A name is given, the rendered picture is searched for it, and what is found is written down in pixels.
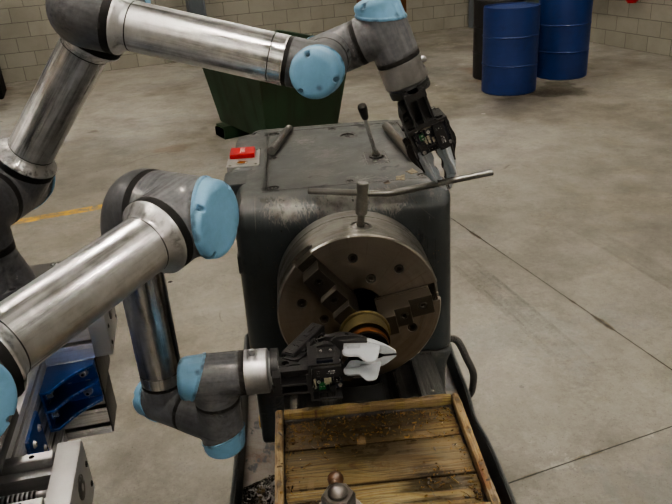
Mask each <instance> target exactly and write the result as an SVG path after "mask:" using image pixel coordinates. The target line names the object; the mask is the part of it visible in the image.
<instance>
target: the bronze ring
mask: <svg viewBox="0 0 672 504"><path fill-rule="evenodd" d="M339 332H351V333H355V334H358V335H362V336H365V337H366V338H371V339H374V340H377V341H379V342H382V343H384V344H386V345H388V346H390V343H391V340H390V334H391V330H390V326H389V323H388V321H387V320H386V318H385V317H384V316H382V315H381V314H379V313H377V312H375V311H370V310H362V311H358V312H355V313H353V314H351V315H349V316H348V317H347V318H346V319H345V320H344V321H343V322H342V324H341V326H340V329H339Z"/></svg>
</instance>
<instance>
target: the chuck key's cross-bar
mask: <svg viewBox="0 0 672 504"><path fill-rule="evenodd" d="M492 175H494V172H493V169H488V170H484V171H479V172H474V173H469V174H464V175H460V176H455V177H450V178H445V179H441V180H437V181H438V182H437V183H436V182H435V181H431V182H426V183H421V184H417V185H412V186H407V187H402V188H397V189H393V190H387V191H380V190H368V193H367V196H368V197H391V196H396V195H401V194H406V193H410V192H415V191H420V190H425V189H430V188H434V187H439V186H444V185H449V184H454V183H458V182H463V181H468V180H473V179H478V178H482V177H487V176H492ZM308 194H316V195H341V196H357V190H355V189H330V188H308Z"/></svg>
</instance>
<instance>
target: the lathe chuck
mask: <svg viewBox="0 0 672 504"><path fill-rule="evenodd" d="M355 223H357V217H345V218H340V219H336V220H332V221H329V222H327V223H324V224H322V225H320V226H318V227H316V228H314V229H313V230H311V231H310V232H308V233H307V234H305V235H304V236H303V237H302V238H301V239H300V240H299V241H298V242H297V243H296V244H295V245H294V246H293V247H292V248H291V250H290V251H289V253H288V254H287V256H286V258H285V259H284V261H283V264H282V266H281V269H280V272H279V276H278V283H277V317H278V323H279V327H280V331H281V333H282V336H283V338H284V340H285V341H286V343H287V345H289V344H290V343H292V342H293V341H294V340H295V339H296V338H297V337H298V336H299V335H300V334H301V333H302V332H303V331H304V330H305V329H306V328H307V327H308V326H309V325H310V324H311V323H316V324H320V325H324V327H325V334H332V333H335V332H339V329H340V326H341V325H340V324H339V323H338V322H337V321H336V320H334V318H333V313H332V312H331V311H330V310H329V309H327V308H326V307H325V306H324V305H323V304H322V303H321V298H320V297H319V296H318V295H317V294H316V293H315V292H314V291H312V290H311V289H310V288H309V287H308V286H307V285H306V284H304V282H303V272H302V271H301V270H300V269H299V268H297V265H296V264H295V263H296V262H297V260H298V259H299V258H300V257H301V256H303V255H304V254H305V253H306V252H307V251H308V250H309V251H310V253H311V254H312V255H313V256H315V257H316V258H317V259H318V260H319V261H320V262H321V263H322V264H323V265H325V266H326V267H327V268H328V269H329V270H330V271H331V272H332V273H333V274H335V275H336V276H337V277H338V278H339V279H340V280H341V281H342V282H343V283H345V284H346V285H347V286H348V287H349V288H350V289H351V290H355V289H367V290H370V291H373V292H374V293H376V294H377V295H378V296H383V295H387V294H391V293H395V292H399V291H403V290H407V289H411V288H415V287H419V286H423V285H427V284H431V283H435V287H436V292H437V297H438V300H433V304H434V309H435V312H433V313H429V314H425V315H421V316H417V317H413V321H414V323H413V324H409V325H405V326H401V327H399V331H400V332H399V333H398V334H394V335H390V340H391V343H390V347H392V348H394V349H395V350H396V357H395V358H394V359H392V360H391V361H390V362H388V363H387V364H385V365H383V366H381V367H380V371H379V375H380V374H384V373H387V372H389V371H392V370H394V369H396V368H398V367H400V366H402V365H403V364H405V363H406V362H408V361H409V360H411V359H412V358H413V357H414V356H416V355H417V354H418V353H419V352H420V351H421V350H422V349H423V347H424V346H425V345H426V344H427V342H428V341H429V340H430V338H431V336H432V335H433V333H434V331H435V328H436V326H437V323H438V320H439V316H440V311H441V297H440V296H439V293H438V287H437V278H436V276H435V274H434V272H433V270H432V267H431V265H430V263H429V261H428V259H427V256H426V254H425V252H424V251H423V249H422V248H421V246H420V245H419V243H418V242H417V241H416V240H415V239H414V238H413V237H412V236H411V235H410V234H409V233H407V232H406V231H405V230H403V229H402V228H400V227H398V226H396V225H394V224H392V223H390V222H387V221H384V220H381V219H377V218H372V217H365V221H364V223H365V224H367V225H369V228H365V229H357V228H353V227H352V225H353V224H355ZM310 248H311V249H310Z"/></svg>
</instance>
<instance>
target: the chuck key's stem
mask: <svg viewBox="0 0 672 504"><path fill-rule="evenodd" d="M356 190H357V196H356V209H355V214H356V215H357V227H362V228H364V221H365V215H366V214H367V207H368V196H367V193H368V190H369V183H368V182H367V181H358V182H357V189H356Z"/></svg>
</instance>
